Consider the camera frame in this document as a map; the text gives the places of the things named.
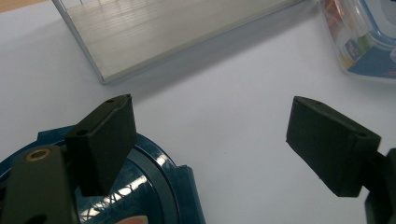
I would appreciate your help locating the tan wooden table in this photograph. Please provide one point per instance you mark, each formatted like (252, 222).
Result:
(12, 3)

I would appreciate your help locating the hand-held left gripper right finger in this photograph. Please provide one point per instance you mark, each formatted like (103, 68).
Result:
(333, 149)

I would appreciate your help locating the dark blue round container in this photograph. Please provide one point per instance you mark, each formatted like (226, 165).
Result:
(152, 177)

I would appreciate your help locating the clear rectangular container blue lid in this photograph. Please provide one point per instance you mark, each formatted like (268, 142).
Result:
(369, 63)

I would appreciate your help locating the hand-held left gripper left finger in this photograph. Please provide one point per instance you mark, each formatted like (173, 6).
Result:
(102, 146)

